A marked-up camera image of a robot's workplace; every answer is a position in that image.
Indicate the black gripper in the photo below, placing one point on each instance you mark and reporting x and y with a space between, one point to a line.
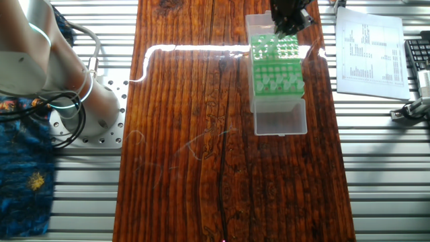
289 11

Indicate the clear box with green rack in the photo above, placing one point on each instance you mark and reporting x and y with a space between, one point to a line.
258 21
282 119

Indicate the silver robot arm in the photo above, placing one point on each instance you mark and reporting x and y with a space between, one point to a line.
40 50

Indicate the printed white paper sheet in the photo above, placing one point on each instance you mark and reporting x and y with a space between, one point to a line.
369 87

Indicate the black keyboard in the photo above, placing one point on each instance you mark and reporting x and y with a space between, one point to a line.
418 53

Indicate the brown wooden board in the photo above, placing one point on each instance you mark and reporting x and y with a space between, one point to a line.
201 168

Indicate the blue starry painted cloth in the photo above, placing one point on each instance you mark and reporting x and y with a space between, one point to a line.
23 188

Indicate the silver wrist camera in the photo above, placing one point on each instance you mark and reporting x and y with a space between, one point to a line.
307 18

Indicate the silver camera on stand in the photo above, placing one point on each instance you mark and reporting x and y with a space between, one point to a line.
424 82

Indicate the aluminium camera bracket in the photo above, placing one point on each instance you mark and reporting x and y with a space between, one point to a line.
420 106

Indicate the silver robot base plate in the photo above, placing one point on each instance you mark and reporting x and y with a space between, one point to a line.
117 138

